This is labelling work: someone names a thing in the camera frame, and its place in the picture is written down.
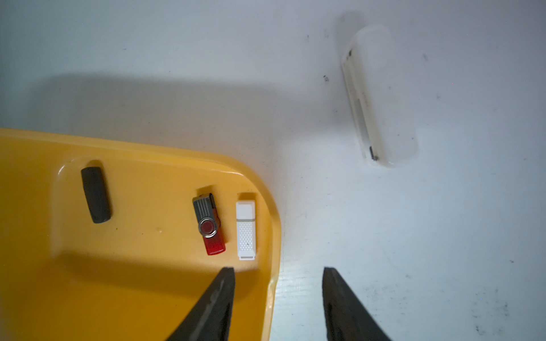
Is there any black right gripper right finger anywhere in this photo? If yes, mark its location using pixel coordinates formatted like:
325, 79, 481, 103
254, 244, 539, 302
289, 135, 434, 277
322, 267, 390, 340

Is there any white dotted usb drive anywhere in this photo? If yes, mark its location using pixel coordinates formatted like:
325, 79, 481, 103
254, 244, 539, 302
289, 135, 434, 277
235, 200, 257, 261

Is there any white stapler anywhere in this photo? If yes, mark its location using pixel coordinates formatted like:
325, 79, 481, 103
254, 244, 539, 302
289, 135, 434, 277
341, 26, 419, 168

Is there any black oval usb drive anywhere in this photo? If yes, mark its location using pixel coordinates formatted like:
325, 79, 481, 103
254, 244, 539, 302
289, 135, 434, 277
80, 166, 112, 224

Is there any red black swivel usb drive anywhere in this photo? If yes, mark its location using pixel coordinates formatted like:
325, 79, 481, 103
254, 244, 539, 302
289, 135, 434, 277
193, 193, 226, 256

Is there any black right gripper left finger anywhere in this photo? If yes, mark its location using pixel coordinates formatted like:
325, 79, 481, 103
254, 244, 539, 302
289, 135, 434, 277
167, 267, 235, 340

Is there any yellow plastic storage box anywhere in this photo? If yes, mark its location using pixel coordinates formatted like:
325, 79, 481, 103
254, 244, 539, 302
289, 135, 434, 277
1, 129, 281, 340

